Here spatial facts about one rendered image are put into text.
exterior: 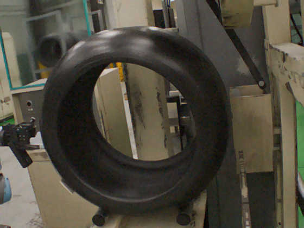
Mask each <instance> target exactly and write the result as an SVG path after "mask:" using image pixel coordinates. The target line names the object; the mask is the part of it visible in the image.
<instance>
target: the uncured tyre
mask: <svg viewBox="0 0 304 228"><path fill-rule="evenodd" d="M114 62H123V63H129V64H134V65H139V66H143V67H146V68H148V69H150V70H153V71H154V72H156V73H158V74H159V75H161V76H162V77H164V78H166V79H167V80H168V81H169V82H171V83H172V84H173V85H174V86H175V88H176V89H177V90H178V91H179V92H180V93H181V95H182V96H183V97H184V99H185V101H186V102H187V104H188V106H189V109H190V111H191V113H192V116H193V119H194V124H195V129H196V136H195V138H194V139H193V140H192V142H191V143H190V144H189V145H188V146H187V147H186V148H185V149H184V150H183V151H181V152H179V153H177V154H176V155H174V156H171V157H169V158H167V159H163V160H157V161H144V160H138V159H135V158H132V157H129V156H127V155H125V154H123V153H120V152H119V151H118V150H116V149H115V148H114V147H113V146H112V145H111V144H110V143H109V142H108V141H107V140H106V139H105V138H104V137H103V135H102V134H101V133H100V130H99V128H98V126H97V123H96V121H95V118H94V115H93V108H92V97H93V91H94V87H95V85H96V83H97V80H98V78H99V77H100V75H101V74H102V73H103V71H104V70H105V69H106V67H107V66H108V65H109V64H110V63H114ZM39 125H40V133H41V138H42V143H43V146H44V148H45V151H46V153H47V155H48V158H49V160H50V162H51V164H52V166H53V167H54V168H55V171H56V172H57V173H58V174H59V176H60V177H61V178H62V180H63V181H64V182H65V183H66V184H67V185H68V186H69V187H70V188H71V189H72V190H73V191H75V193H76V194H78V195H80V196H81V197H82V198H83V199H85V200H86V201H88V202H90V203H92V204H94V205H96V206H97V207H99V208H102V209H104V210H107V211H110V212H113V213H117V214H121V215H125V216H134V217H145V216H154V215H158V214H162V213H167V212H170V211H173V210H175V209H177V208H180V207H182V206H183V205H185V204H187V203H188V202H191V201H192V200H193V199H194V198H195V197H197V196H198V195H199V194H200V193H201V192H202V191H203V190H204V189H205V188H206V187H207V186H208V185H209V184H210V182H211V181H212V180H213V178H214V177H215V176H216V174H217V173H218V171H219V169H220V167H221V164H222V162H223V160H224V158H225V155H226V152H227V147H228V144H229V137H230V120H229V101H228V97H227V93H226V89H225V86H224V83H223V81H222V79H221V77H220V74H219V72H218V71H217V69H216V67H215V66H214V64H213V63H212V62H211V60H210V59H209V58H208V56H207V55H206V54H204V53H203V52H202V51H201V49H200V48H199V47H197V46H196V45H194V44H193V43H191V42H190V41H189V40H188V39H186V38H184V37H182V36H180V35H178V34H176V33H174V32H172V31H169V30H166V29H161V28H156V27H149V26H133V27H122V28H113V29H108V30H103V31H100V32H98V33H96V34H93V35H91V36H89V37H87V38H85V39H83V40H82V41H79V42H78V43H76V44H75V45H74V46H73V47H72V48H71V49H69V51H67V52H66V53H65V54H64V55H63V56H62V58H61V59H60V60H59V61H58V62H57V63H56V65H55V67H54V68H53V69H52V71H51V73H50V75H49V76H48V78H47V80H46V83H45V86H44V88H43V91H42V95H41V98H40V108H39Z"/></svg>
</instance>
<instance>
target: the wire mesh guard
mask: <svg viewBox="0 0 304 228"><path fill-rule="evenodd" d="M238 156H239V169H240V175H239V178H240V199H241V209H242V213H241V215H242V228H252V227H251V219H250V216H251V215H250V206H249V198H248V189H247V182H246V173H245V164H244V154H243V151H242V150H239V151H238Z"/></svg>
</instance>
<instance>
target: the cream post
mask: <svg viewBox="0 0 304 228"><path fill-rule="evenodd" d="M112 2H113V3H112V5H113V10H114V14H115V23H116V28H122V27H133V26H149V27H155V22H154V15H153V9H152V1H151V0H112ZM122 67H123V72H124V79H125V89H126V95H127V99H128V105H129V110H130V115H131V124H132V129H133V133H134V140H135V146H136V152H137V158H138V160H144V161H157V160H163V159H167V158H169V157H171V156H174V154H173V142H172V136H171V131H170V124H169V116H168V109H167V102H166V94H165V90H164V82H163V77H162V76H161V75H159V74H158V73H156V72H154V71H153V70H150V69H148V68H146V67H143V66H139V65H134V64H129V63H123V62H122Z"/></svg>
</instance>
